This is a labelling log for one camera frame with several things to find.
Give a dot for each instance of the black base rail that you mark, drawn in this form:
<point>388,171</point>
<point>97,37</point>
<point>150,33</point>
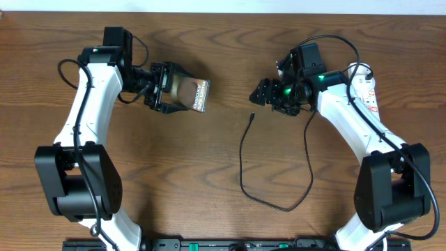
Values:
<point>301,243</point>

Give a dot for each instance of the Galaxy S25 Ultra smartphone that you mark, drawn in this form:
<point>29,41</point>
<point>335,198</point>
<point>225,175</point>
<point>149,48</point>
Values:
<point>191,93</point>

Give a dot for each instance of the white power strip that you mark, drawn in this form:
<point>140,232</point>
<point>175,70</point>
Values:
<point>364,85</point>

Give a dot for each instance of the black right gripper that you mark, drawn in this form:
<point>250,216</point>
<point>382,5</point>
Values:
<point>268,89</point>

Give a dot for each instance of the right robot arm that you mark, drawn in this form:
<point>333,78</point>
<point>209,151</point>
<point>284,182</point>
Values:
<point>393,187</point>

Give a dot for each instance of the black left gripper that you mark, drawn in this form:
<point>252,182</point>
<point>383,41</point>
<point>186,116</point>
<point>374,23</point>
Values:
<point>156,100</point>

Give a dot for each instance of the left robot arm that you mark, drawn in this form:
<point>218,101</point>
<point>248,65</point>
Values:
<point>78,177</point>

